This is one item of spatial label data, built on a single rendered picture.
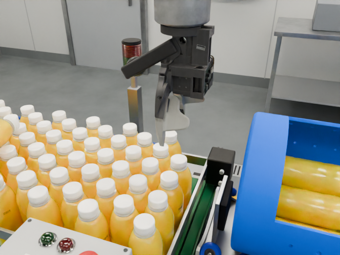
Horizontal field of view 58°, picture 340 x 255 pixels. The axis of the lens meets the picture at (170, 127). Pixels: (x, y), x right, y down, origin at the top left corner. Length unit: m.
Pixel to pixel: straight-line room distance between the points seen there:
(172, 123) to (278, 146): 0.18
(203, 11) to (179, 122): 0.18
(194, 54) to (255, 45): 3.38
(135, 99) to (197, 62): 0.57
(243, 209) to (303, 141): 0.28
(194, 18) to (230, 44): 3.45
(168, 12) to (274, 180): 0.31
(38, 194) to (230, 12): 3.42
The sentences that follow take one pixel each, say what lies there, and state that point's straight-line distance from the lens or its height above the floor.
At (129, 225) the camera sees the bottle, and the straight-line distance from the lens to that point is 0.64.
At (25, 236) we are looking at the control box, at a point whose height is 1.10.
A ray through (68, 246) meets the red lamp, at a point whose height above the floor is 1.11.
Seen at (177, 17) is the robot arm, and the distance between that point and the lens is 0.49.
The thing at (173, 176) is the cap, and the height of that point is 1.08.
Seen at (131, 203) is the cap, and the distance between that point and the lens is 0.62.
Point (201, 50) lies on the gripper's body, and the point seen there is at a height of 1.37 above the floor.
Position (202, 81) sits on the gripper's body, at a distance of 0.51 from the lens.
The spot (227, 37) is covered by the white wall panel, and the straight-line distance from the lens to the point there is 3.92.
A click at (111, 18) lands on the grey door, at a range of 4.37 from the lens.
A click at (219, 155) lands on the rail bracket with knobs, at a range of 0.89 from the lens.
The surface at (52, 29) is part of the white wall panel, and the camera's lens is 5.02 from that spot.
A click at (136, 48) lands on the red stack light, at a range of 1.00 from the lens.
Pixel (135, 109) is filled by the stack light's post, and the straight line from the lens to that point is 1.08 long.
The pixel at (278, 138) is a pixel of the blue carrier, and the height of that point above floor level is 1.23.
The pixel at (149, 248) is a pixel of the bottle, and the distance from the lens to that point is 0.60.
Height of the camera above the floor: 1.51
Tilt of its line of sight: 30 degrees down
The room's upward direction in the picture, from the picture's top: straight up
